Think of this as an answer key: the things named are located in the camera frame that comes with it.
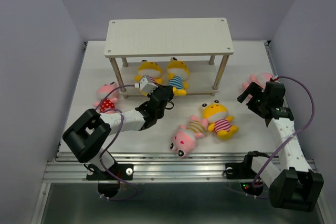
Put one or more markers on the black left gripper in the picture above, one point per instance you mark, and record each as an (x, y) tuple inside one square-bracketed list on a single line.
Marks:
[(166, 87)]

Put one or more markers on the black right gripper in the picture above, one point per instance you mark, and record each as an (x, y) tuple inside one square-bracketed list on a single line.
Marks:
[(252, 89)]

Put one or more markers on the yellow frog toy red stripes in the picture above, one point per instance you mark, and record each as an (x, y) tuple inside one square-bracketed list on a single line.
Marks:
[(218, 119)]

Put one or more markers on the yellow frog toy pink stripes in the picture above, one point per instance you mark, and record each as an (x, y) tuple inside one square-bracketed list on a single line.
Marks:
[(152, 69)]

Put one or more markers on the yellow frog toy blue stripes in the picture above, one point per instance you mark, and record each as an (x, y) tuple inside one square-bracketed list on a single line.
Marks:
[(178, 73)]

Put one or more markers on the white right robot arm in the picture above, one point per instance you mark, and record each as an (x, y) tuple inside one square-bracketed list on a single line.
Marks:
[(291, 181)]

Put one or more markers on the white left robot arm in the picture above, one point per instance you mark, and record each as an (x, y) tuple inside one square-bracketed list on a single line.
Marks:
[(86, 136)]

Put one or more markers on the white two-tier shelf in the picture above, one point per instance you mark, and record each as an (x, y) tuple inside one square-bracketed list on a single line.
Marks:
[(172, 37)]

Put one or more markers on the pink frog toy orange stripes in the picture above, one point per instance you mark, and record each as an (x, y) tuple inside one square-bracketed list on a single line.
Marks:
[(185, 138)]

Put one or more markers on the pink frog toy polka dots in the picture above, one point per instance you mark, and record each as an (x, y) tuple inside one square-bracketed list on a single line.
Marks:
[(107, 96)]

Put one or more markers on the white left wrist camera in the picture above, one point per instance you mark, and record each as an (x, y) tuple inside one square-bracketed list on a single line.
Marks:
[(145, 83)]

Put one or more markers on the aluminium front rail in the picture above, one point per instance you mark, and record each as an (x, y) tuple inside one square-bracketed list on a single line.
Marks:
[(149, 168)]

